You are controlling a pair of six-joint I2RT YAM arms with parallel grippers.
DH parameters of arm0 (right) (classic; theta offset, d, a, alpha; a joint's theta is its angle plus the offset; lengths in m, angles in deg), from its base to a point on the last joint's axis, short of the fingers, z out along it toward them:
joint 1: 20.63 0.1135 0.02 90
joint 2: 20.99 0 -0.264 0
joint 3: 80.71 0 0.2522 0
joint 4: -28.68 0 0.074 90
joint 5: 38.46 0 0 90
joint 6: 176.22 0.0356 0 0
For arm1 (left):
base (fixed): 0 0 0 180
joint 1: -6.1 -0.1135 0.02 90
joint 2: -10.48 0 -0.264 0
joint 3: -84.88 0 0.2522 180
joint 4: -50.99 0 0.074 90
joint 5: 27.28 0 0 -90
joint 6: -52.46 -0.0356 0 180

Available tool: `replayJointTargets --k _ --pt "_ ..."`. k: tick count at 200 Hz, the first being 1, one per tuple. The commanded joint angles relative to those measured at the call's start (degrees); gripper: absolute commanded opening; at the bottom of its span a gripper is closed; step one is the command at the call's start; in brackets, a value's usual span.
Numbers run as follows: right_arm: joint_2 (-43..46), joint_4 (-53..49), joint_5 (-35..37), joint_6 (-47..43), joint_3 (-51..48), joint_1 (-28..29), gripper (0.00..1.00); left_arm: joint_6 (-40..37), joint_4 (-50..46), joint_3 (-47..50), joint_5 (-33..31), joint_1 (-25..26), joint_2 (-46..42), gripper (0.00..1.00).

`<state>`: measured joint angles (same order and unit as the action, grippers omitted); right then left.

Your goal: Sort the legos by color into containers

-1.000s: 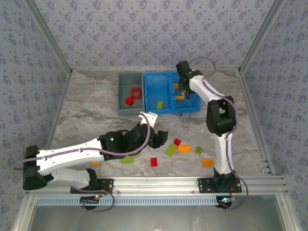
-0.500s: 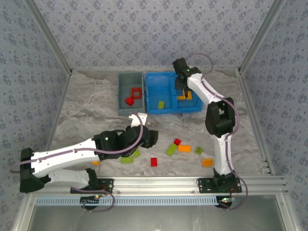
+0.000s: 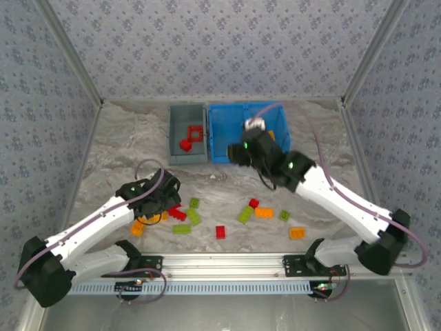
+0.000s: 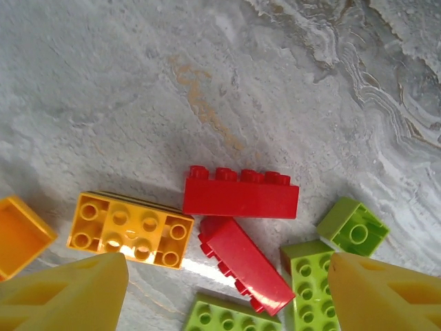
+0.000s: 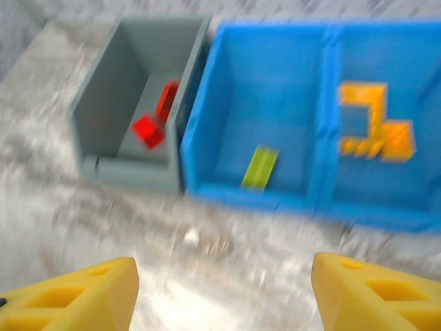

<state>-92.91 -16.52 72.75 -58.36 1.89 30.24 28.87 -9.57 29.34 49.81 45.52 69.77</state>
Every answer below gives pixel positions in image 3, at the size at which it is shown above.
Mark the pale blue slotted cable duct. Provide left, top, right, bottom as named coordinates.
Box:
left=67, top=281, right=316, bottom=297

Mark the aluminium frame rail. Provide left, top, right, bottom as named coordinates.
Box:
left=68, top=101, right=104, bottom=208
left=101, top=97, right=345, bottom=103
left=339, top=99, right=383, bottom=214

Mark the small circuit board with light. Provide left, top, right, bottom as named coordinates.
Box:
left=114, top=279, right=145, bottom=294
left=309, top=279, right=338, bottom=298

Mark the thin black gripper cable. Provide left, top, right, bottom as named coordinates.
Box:
left=254, top=165, right=278, bottom=191
left=135, top=213, right=163, bottom=227

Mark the thin black right gripper cable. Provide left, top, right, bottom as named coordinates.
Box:
left=254, top=165, right=278, bottom=191

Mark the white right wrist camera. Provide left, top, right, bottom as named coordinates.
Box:
left=243, top=117, right=267, bottom=131

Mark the grey plastic bin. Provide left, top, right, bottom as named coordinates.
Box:
left=167, top=104, right=210, bottom=166

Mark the thin black left gripper cable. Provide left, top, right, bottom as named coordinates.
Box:
left=135, top=213, right=163, bottom=227

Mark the blue two-compartment plastic bin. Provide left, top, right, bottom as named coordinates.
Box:
left=207, top=101, right=292, bottom=165

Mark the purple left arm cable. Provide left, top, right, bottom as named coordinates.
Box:
left=12, top=158, right=168, bottom=305

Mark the grey metal panel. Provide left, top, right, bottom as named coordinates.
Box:
left=39, top=292, right=413, bottom=331

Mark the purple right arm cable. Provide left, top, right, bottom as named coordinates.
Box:
left=253, top=101, right=429, bottom=303

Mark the red square frame lego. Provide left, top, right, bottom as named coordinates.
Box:
left=187, top=126, right=205, bottom=143

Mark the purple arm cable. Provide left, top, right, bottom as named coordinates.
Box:
left=253, top=101, right=429, bottom=303
left=12, top=158, right=168, bottom=305

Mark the aluminium frame post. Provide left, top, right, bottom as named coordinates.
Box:
left=34, top=0, right=104, bottom=106
left=340, top=0, right=413, bottom=106

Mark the wide aluminium base rail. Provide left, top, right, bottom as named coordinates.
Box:
left=70, top=252, right=404, bottom=279

